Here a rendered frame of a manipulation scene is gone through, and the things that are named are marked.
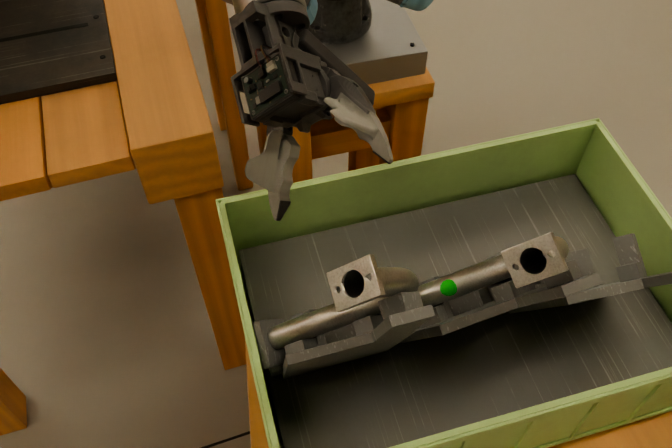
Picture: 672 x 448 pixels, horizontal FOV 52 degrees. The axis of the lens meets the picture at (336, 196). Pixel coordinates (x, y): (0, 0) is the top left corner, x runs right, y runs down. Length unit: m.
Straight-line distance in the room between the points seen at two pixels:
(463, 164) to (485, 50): 1.72
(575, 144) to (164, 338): 1.27
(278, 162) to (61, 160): 0.58
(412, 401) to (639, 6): 2.47
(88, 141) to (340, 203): 0.45
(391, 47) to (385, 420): 0.69
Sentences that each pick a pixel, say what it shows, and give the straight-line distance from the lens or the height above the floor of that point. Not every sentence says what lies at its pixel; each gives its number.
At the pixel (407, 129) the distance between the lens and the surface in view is 1.41.
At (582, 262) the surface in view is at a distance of 1.04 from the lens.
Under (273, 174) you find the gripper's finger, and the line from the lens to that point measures 0.73.
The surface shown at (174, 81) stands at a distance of 1.29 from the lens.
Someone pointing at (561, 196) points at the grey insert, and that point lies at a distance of 1.20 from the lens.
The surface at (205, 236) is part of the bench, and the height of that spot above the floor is 0.61.
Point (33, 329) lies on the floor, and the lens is 2.14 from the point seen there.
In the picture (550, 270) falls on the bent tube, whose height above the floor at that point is 1.17.
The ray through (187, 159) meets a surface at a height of 0.85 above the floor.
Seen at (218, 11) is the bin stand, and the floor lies 0.70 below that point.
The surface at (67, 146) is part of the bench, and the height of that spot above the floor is 0.88.
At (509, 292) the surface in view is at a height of 1.02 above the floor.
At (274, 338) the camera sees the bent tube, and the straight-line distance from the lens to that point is 0.89.
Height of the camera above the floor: 1.74
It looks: 52 degrees down
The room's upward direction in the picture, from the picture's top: straight up
